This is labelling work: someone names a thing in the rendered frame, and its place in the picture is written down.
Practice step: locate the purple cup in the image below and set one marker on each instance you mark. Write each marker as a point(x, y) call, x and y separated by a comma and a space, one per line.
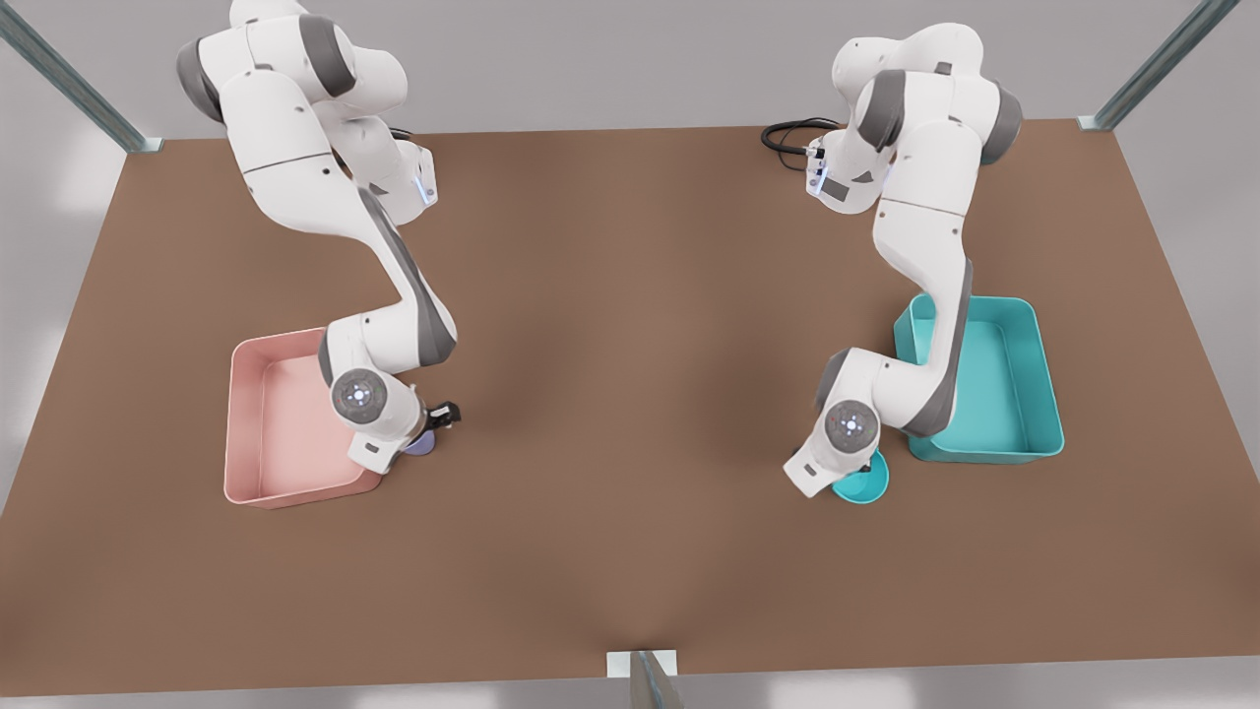
point(421, 446)

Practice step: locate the teal bowl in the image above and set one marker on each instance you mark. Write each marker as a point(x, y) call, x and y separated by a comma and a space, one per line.
point(864, 483)

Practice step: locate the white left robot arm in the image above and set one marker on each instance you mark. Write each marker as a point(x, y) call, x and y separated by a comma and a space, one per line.
point(920, 197)

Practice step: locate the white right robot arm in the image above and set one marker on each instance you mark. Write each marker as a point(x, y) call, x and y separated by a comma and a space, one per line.
point(295, 148)

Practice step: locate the pink plastic box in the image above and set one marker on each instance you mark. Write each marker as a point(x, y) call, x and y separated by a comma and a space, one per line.
point(276, 433)

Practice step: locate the teal plastic box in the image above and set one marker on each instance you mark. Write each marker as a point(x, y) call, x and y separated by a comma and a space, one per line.
point(1004, 384)

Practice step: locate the silver frame post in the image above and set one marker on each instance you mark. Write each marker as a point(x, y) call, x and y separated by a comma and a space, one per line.
point(645, 679)
point(1152, 64)
point(74, 84)

